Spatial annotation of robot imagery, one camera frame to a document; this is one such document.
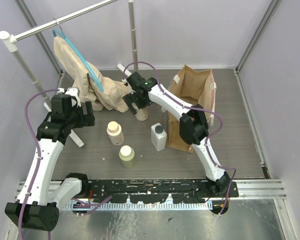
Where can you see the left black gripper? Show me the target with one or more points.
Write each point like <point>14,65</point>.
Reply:
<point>87,115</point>

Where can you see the white square bottle black cap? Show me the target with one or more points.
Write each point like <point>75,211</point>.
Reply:
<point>158,137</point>

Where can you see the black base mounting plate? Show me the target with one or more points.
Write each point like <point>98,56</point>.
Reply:
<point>150,191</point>

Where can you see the blue clothes hanger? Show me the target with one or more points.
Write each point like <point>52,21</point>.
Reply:
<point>85,63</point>

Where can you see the beige bottle pink cap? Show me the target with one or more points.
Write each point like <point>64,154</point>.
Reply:
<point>115,133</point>

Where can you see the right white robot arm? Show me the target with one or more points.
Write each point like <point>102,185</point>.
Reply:
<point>193,125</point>

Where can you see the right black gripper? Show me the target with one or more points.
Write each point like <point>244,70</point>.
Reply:
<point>129,99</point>

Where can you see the yellow-green bottle cream cap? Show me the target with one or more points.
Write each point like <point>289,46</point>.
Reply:
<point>127,157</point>

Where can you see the cream bottle beige cap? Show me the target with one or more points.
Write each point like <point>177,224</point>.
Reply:
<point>142,114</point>

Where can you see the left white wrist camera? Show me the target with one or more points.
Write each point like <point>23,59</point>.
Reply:
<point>74,93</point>

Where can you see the brown canvas bag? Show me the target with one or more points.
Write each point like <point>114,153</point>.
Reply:
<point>193,87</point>

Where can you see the beige cloth garment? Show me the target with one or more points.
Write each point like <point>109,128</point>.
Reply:
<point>113,92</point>

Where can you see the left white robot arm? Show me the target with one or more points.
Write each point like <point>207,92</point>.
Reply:
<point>35,208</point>

